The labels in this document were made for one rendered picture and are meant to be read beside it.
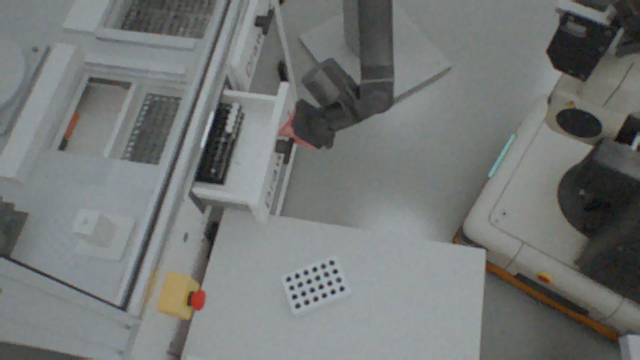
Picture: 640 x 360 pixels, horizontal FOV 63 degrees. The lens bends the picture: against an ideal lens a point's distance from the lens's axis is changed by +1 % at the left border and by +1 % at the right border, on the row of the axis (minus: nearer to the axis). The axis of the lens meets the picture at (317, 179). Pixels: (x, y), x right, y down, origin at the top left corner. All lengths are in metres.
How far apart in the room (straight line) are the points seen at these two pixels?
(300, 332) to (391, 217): 0.96
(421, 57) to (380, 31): 1.41
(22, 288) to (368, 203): 1.48
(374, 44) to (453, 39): 1.53
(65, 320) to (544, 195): 1.42
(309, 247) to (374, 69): 0.43
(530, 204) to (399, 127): 0.64
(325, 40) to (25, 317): 1.87
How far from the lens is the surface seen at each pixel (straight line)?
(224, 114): 1.15
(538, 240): 1.73
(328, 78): 0.93
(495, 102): 2.26
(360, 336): 1.10
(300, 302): 1.07
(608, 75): 1.27
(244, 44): 1.22
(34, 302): 0.71
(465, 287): 1.13
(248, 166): 1.15
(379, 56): 0.90
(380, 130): 2.13
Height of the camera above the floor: 1.85
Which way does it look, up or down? 65 degrees down
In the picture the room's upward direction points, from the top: 11 degrees counter-clockwise
